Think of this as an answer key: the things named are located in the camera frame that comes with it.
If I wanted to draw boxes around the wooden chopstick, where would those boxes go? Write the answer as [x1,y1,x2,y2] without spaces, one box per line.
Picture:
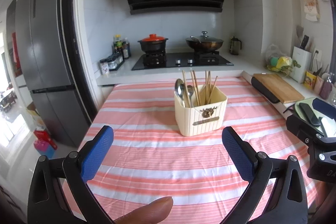
[208,76,218,104]
[205,71,208,105]
[207,71,211,96]
[207,71,211,103]
[192,71,201,106]
[182,70,191,108]
[190,70,200,106]

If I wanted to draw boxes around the round steel spoon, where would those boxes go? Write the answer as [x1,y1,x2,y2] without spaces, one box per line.
[187,85,194,108]

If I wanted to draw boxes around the oval steel spoon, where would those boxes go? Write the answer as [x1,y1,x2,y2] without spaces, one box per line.
[175,79,185,107]

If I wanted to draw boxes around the person's left thumb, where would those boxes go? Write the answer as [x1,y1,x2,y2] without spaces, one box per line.
[114,196,173,224]

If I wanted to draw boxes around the black smartphone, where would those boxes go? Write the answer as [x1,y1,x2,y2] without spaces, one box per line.
[299,103,321,127]

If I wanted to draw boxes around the cream ribbed utensil holder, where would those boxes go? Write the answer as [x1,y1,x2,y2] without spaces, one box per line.
[174,87,228,137]

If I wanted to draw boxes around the wooden cutting board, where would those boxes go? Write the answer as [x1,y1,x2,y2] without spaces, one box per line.
[251,73,305,104]

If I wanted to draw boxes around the yellow snack packet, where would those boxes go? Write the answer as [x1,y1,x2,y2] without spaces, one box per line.
[303,71,317,90]

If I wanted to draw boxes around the pink white striped tablecloth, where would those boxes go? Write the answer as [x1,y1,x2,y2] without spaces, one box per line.
[84,77,309,223]

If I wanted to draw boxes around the white labelled spice jar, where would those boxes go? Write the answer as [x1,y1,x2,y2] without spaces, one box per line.
[99,59,109,75]

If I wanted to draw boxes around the white knife block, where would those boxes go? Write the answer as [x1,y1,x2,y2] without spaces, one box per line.
[290,47,311,84]

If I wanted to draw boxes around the spice jar rack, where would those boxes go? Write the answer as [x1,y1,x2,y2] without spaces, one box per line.
[106,52,124,71]

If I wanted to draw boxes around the bag of green yellow produce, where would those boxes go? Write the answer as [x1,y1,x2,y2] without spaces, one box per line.
[265,44,301,76]

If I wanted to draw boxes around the black gas stove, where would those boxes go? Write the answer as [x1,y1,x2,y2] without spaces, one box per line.
[132,51,233,71]

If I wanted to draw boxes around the sauce bottles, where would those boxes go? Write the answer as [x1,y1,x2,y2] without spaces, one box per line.
[112,34,131,59]

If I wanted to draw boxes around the dark glass french press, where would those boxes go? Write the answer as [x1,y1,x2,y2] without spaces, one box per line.
[230,36,242,55]

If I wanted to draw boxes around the black wok glass lid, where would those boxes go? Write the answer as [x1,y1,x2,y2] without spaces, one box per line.
[186,31,224,53]

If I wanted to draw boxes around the grey refrigerator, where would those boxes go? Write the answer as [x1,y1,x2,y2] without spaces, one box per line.
[15,0,97,147]

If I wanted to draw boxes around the black pot red lid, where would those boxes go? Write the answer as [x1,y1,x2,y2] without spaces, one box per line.
[138,34,168,53]

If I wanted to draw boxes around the wall calendar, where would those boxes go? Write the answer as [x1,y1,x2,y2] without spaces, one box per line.
[303,0,320,22]

